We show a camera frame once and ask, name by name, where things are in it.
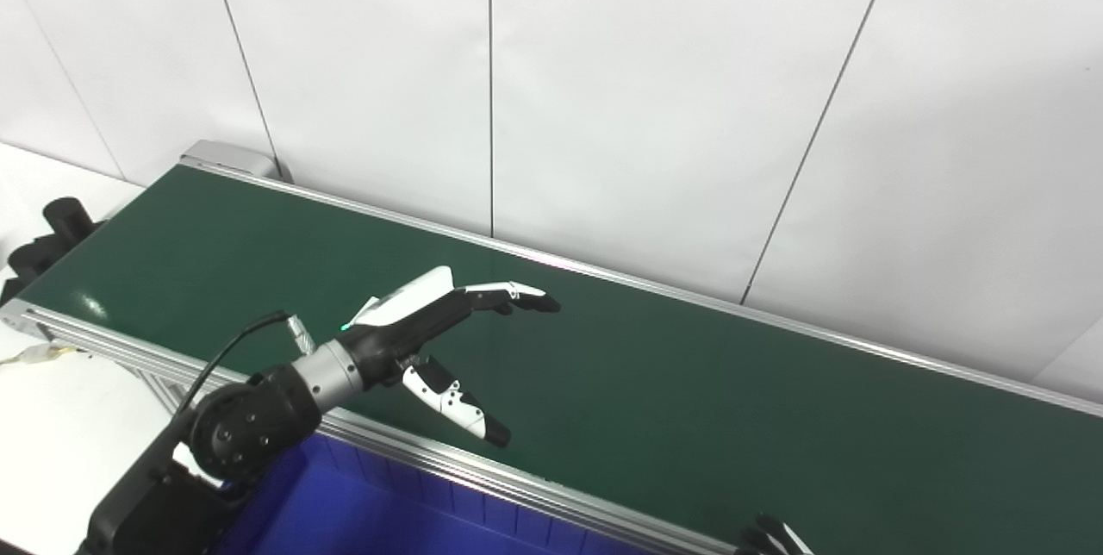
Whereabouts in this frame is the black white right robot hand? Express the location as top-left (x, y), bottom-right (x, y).
top-left (735, 514), bottom-right (815, 555)

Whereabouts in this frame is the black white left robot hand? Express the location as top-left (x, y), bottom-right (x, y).
top-left (343, 265), bottom-right (562, 449)

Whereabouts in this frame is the blue plastic bin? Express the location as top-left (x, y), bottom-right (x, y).
top-left (211, 433), bottom-right (664, 555)

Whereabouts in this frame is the grey conveyor end housing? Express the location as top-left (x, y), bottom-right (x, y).
top-left (179, 140), bottom-right (294, 185)

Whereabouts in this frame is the aluminium conveyor leg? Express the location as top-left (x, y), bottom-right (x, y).
top-left (125, 364), bottom-right (203, 422)

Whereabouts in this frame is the black conveyor motor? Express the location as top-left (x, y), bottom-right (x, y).
top-left (0, 197), bottom-right (106, 308)

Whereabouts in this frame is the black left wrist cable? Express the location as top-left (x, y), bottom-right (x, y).
top-left (177, 310), bottom-right (318, 435)

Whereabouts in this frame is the green conveyor belt aluminium frame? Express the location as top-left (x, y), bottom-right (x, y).
top-left (0, 160), bottom-right (1103, 555)

